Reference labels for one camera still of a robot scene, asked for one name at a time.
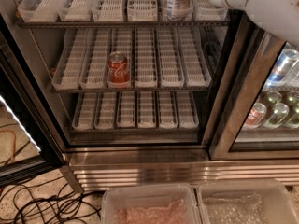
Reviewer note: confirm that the left clear plastic bin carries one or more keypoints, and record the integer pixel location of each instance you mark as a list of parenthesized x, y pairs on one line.
[(150, 204)]

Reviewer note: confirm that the top wire shelf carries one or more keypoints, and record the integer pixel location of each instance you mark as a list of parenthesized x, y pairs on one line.
[(112, 10)]

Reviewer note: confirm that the open fridge door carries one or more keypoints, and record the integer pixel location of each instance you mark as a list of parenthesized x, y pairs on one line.
[(20, 107)]

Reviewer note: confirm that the right clear plastic bin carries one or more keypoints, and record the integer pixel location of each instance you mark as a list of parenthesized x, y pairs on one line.
[(245, 202)]

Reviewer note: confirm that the green can rear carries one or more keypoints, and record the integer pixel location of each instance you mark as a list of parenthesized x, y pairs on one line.
[(271, 97)]

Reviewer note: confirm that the clear plastic bin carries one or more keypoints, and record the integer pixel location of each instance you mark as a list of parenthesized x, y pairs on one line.
[(150, 204), (245, 202)]

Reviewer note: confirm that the middle wire shelf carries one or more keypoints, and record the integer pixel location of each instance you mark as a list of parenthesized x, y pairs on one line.
[(161, 58)]

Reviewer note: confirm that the blue silver energy can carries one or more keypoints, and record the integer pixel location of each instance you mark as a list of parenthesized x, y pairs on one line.
[(282, 67)]

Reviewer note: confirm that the green can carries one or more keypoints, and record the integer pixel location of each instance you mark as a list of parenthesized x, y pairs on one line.
[(271, 97), (277, 113)]

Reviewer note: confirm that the green can front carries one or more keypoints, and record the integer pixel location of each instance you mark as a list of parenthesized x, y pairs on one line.
[(277, 113)]

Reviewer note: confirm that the wire shelf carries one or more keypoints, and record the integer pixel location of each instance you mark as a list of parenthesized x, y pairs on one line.
[(161, 58), (112, 10), (106, 111)]

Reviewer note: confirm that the bottom wire shelf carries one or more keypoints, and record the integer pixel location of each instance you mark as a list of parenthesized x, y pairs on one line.
[(106, 111)]

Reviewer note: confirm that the red Coca-Cola can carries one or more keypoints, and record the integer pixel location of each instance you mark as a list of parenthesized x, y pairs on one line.
[(118, 67)]

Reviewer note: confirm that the red soda can behind glass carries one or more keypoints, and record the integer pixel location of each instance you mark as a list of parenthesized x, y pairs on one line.
[(255, 116)]

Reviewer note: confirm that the steel fridge base grille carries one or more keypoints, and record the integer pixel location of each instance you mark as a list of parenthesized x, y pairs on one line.
[(101, 170)]

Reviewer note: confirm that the closed glass fridge door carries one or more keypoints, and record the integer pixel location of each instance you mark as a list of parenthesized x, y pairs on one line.
[(232, 140)]

